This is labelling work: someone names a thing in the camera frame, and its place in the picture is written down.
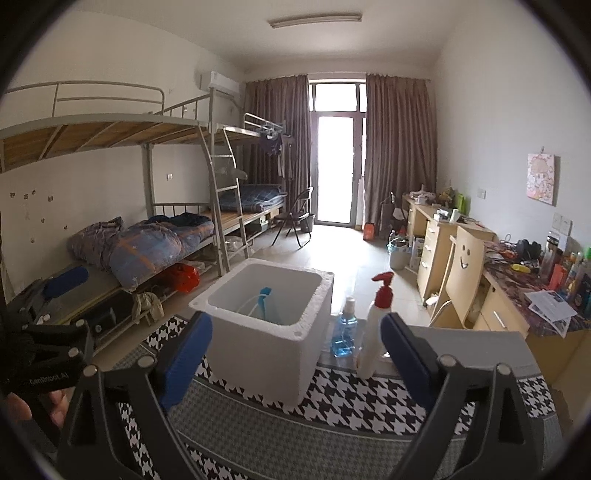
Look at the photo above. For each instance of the red plastic bag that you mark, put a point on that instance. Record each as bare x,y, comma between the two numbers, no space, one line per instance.
184,277

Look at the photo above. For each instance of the ceiling tube light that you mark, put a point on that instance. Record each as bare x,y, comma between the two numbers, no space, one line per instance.
314,19

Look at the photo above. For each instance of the person's left hand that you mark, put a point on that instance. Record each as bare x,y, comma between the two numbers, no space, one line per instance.
16,406

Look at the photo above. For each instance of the houndstooth tablecloth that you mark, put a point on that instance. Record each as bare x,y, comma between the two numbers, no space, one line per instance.
351,392

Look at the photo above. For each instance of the yellow object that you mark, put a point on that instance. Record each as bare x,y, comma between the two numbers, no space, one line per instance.
519,267

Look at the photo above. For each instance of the wooden desk patterned cover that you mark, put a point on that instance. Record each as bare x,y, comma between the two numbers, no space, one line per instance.
508,318

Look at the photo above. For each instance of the white bucket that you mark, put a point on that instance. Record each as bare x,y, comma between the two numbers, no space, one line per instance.
399,256

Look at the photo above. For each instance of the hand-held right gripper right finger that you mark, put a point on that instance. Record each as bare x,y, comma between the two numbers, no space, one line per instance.
406,355

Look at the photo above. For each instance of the light wooden desk with drawers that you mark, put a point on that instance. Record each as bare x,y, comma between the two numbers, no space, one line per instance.
436,244

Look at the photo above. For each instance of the white air conditioner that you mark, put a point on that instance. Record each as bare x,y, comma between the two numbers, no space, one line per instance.
220,83

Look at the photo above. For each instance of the metal bunk bed blue quilt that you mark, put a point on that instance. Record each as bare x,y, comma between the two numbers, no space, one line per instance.
231,134

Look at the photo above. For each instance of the white foam box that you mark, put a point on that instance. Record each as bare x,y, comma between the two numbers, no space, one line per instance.
258,360

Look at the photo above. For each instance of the brown curtain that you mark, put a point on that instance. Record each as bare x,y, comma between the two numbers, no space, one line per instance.
401,138
291,115

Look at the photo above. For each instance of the brown tote bag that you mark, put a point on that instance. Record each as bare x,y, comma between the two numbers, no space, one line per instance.
390,217

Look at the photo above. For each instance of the dark hanging clothes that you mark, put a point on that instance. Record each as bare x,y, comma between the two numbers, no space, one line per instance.
272,145

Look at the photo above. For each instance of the metal bunk bed wooden slats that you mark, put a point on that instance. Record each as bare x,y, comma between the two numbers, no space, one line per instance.
92,134

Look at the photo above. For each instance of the orange bag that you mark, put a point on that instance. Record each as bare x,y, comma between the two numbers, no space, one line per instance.
369,231

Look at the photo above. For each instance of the black folding chair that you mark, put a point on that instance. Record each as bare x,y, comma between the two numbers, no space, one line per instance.
298,217

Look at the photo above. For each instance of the black headphones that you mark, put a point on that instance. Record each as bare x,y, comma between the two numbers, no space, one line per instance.
526,249

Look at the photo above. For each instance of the white pump bottle red top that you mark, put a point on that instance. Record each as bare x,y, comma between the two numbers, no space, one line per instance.
371,332

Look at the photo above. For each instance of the printed papers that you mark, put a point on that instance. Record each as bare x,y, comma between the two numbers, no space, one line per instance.
549,304

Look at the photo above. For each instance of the clear water bottle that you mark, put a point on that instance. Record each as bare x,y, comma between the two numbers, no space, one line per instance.
548,258

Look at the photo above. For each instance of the blue spray bottle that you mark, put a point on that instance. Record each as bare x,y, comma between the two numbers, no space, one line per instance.
344,339

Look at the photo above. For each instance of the pink wall poster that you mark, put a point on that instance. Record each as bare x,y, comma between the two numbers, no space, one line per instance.
542,177

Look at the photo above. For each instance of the teal bottle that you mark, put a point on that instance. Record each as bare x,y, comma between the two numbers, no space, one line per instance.
585,295

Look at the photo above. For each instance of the blue folded quilt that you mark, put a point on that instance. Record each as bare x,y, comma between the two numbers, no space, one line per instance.
254,196

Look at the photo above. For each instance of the metal bunk ladder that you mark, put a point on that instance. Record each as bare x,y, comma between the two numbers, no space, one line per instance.
227,188

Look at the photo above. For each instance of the white carton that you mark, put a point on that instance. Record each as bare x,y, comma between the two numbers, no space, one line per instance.
417,254

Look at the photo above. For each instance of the orange carton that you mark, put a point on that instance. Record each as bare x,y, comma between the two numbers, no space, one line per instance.
558,277

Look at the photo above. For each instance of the blue patterned duvet bundle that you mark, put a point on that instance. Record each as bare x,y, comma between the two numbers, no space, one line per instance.
143,249

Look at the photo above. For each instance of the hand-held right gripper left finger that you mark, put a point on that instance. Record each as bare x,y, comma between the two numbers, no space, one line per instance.
184,360

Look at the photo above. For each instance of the wooden chair smiley face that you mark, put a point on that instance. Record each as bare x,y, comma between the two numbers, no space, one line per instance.
461,277

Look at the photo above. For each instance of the olive cloth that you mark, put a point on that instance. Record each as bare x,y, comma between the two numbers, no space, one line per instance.
147,302

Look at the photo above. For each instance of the glass balcony door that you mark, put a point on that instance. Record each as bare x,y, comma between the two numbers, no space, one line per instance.
337,175

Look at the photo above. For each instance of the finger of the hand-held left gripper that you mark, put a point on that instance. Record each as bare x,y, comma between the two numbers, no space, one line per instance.
67,280
55,337

